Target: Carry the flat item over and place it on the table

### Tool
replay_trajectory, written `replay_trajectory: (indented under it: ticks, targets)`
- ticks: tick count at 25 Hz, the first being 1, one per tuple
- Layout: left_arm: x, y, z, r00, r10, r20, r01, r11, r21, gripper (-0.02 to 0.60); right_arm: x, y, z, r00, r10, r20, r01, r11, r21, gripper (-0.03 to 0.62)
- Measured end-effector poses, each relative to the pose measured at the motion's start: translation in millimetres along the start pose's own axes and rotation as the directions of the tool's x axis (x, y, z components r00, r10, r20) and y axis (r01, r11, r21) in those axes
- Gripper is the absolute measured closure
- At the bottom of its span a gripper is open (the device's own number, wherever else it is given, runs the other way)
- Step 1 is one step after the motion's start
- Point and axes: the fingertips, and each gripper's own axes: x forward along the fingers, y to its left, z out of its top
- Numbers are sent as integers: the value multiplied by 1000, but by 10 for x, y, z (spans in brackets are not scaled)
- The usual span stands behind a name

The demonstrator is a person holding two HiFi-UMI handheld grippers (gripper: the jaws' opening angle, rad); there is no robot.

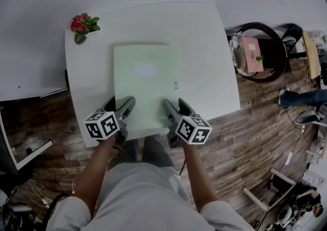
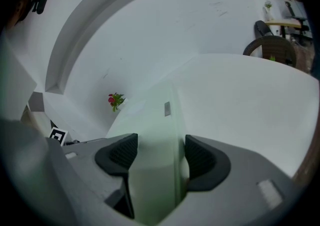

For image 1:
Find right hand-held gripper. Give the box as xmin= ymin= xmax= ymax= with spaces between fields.
xmin=162 ymin=98 xmax=213 ymax=149

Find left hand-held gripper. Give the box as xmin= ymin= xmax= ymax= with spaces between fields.
xmin=83 ymin=95 xmax=136 ymax=147

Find pale green item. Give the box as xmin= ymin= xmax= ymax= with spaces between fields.
xmin=113 ymin=44 xmax=181 ymax=130

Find person's right forearm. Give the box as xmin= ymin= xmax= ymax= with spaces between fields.
xmin=180 ymin=143 xmax=218 ymax=213

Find person's left forearm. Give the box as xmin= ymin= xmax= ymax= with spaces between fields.
xmin=75 ymin=134 xmax=124 ymax=217

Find person's dark trousers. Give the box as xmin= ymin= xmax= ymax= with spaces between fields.
xmin=109 ymin=134 xmax=177 ymax=170

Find white table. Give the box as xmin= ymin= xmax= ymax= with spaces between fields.
xmin=64 ymin=2 xmax=242 ymax=148

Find red flower plant in pot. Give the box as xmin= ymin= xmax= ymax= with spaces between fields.
xmin=70 ymin=12 xmax=101 ymax=45

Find patterned cushion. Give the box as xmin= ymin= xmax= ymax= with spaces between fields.
xmin=228 ymin=31 xmax=256 ymax=77

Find pink box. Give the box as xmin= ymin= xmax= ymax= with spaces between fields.
xmin=241 ymin=36 xmax=265 ymax=74

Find person's light grey shirt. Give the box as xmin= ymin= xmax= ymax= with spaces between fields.
xmin=45 ymin=161 xmax=254 ymax=231

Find dark round chair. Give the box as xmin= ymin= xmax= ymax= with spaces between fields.
xmin=228 ymin=21 xmax=289 ymax=83

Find white wooden stool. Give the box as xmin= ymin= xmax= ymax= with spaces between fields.
xmin=242 ymin=168 xmax=297 ymax=213

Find office chair base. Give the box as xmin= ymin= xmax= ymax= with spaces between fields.
xmin=294 ymin=104 xmax=327 ymax=126

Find black chair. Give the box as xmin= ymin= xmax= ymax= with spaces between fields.
xmin=280 ymin=24 xmax=307 ymax=60

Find light wooden desk board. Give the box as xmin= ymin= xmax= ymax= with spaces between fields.
xmin=302 ymin=30 xmax=322 ymax=80

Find white floor cable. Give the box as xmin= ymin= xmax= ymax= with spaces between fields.
xmin=82 ymin=142 xmax=92 ymax=160

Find white frame panel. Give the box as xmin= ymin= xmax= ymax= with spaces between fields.
xmin=0 ymin=108 xmax=54 ymax=172

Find black hose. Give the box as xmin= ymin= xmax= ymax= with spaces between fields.
xmin=41 ymin=192 xmax=70 ymax=231

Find white charger cable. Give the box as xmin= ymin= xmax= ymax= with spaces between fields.
xmin=32 ymin=180 xmax=78 ymax=209

